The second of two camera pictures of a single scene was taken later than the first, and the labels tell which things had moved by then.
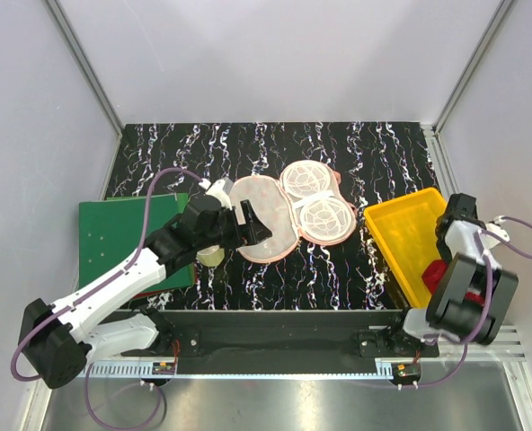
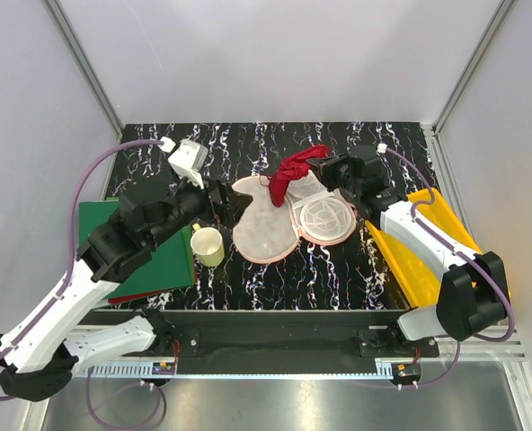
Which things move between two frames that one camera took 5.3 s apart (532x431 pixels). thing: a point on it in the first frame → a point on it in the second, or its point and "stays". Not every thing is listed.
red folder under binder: [138, 295] stays
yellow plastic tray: [407, 228] stays
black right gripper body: [443, 248] → [350, 186]
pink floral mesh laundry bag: [305, 204] stays
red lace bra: [434, 271] → [290, 166]
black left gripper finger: [248, 212] → [219, 193]
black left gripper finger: [254, 231] → [237, 203]
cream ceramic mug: [211, 256] stays
